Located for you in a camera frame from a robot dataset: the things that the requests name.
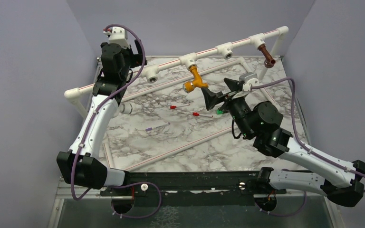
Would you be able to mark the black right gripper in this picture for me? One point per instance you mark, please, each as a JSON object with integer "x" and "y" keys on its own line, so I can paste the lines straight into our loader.
{"x": 212, "y": 99}

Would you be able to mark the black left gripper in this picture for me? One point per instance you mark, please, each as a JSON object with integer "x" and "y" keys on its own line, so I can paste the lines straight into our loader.
{"x": 137, "y": 59}

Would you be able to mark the orange water faucet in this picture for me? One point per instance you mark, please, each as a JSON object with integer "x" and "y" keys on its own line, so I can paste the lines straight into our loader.
{"x": 197, "y": 81}

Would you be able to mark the white PVC pipe frame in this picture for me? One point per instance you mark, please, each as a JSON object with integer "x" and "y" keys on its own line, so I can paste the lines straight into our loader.
{"x": 272, "y": 40}

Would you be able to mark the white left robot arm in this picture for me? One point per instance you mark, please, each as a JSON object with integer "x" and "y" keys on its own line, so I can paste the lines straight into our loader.
{"x": 80, "y": 165}

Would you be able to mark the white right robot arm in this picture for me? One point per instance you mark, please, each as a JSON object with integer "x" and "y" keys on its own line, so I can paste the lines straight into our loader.
{"x": 336, "y": 179}

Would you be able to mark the brown water faucet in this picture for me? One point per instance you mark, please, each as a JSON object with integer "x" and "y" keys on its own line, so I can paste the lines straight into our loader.
{"x": 269, "y": 61}

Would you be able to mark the red capped white stick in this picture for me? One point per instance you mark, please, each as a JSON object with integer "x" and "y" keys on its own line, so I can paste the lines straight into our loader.
{"x": 178, "y": 106}

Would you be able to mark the purple capped white stick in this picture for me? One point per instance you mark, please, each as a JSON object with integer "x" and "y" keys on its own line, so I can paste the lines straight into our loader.
{"x": 157, "y": 127}

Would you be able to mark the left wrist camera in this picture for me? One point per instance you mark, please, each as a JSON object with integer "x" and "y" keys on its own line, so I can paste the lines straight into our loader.
{"x": 117, "y": 35}

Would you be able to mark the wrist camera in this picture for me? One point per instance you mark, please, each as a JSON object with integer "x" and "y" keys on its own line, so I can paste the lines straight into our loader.
{"x": 247, "y": 81}
{"x": 117, "y": 35}

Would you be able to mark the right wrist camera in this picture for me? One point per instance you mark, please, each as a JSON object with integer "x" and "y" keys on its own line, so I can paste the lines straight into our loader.
{"x": 247, "y": 81}

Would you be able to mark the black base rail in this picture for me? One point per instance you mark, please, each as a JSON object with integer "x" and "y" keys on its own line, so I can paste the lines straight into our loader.
{"x": 186, "y": 189}

